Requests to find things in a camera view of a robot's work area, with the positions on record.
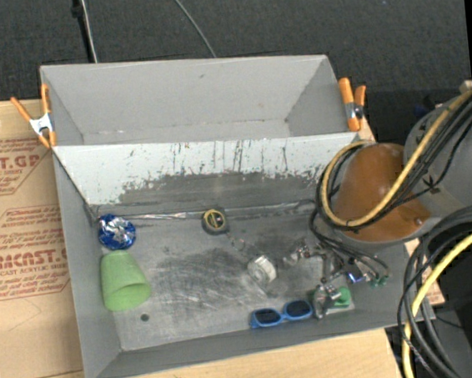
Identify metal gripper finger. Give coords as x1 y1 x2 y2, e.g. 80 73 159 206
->
283 245 325 267
312 282 345 320

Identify small green plastic thing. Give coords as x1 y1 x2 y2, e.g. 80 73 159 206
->
311 285 354 313

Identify blue sunglasses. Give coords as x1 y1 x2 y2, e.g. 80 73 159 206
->
248 299 315 330

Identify grey metal bin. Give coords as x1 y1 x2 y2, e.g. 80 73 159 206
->
38 26 439 378

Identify black and yellow tape measure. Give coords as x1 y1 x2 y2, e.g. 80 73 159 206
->
199 207 231 237

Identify light green plastic cup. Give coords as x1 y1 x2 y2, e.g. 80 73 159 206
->
97 246 153 314

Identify blue crumpled foil packet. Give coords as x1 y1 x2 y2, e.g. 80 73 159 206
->
95 210 139 253

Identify brown cardboard board red print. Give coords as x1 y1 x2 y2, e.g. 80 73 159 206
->
0 54 449 378

